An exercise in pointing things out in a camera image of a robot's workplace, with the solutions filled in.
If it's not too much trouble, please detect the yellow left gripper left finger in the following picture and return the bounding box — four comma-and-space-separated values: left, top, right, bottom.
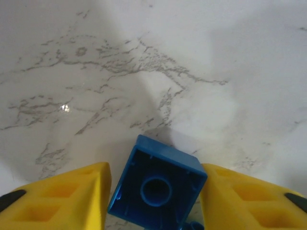
0, 162, 112, 230

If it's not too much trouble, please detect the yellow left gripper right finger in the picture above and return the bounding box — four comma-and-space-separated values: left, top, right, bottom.
199, 163, 307, 230

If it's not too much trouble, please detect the blue lego brick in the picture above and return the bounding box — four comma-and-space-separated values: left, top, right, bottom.
107, 134, 208, 228

